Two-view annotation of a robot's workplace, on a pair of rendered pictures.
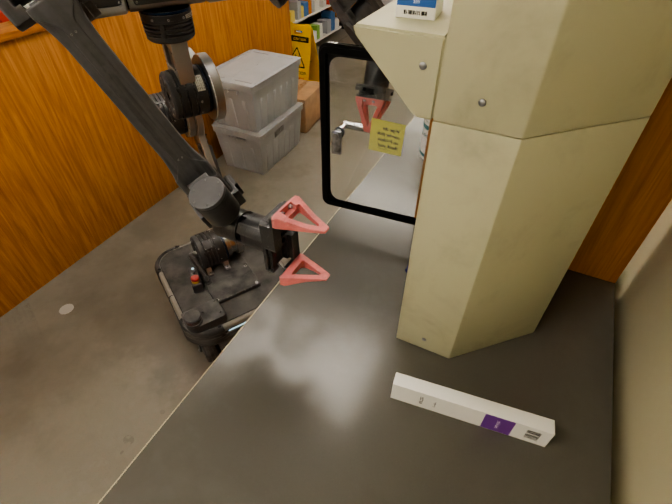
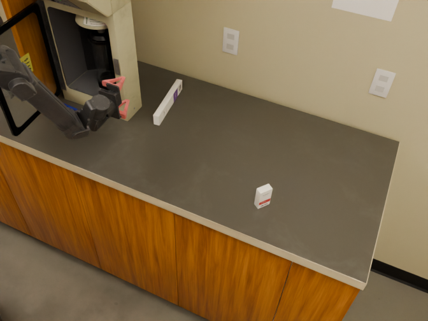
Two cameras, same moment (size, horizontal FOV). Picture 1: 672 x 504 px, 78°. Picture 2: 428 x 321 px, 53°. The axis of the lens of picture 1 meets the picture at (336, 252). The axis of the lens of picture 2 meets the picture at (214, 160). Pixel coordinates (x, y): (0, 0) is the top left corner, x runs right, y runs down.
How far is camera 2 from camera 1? 133 cm
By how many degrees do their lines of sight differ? 63
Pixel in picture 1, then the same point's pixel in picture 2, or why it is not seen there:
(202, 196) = (102, 104)
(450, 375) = (150, 107)
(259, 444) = (178, 166)
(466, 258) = (133, 55)
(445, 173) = (120, 29)
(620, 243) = not seen: hidden behind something
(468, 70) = not seen: outside the picture
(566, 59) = not seen: outside the picture
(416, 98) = (107, 10)
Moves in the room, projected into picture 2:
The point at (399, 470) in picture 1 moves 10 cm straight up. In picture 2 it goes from (190, 125) to (190, 106)
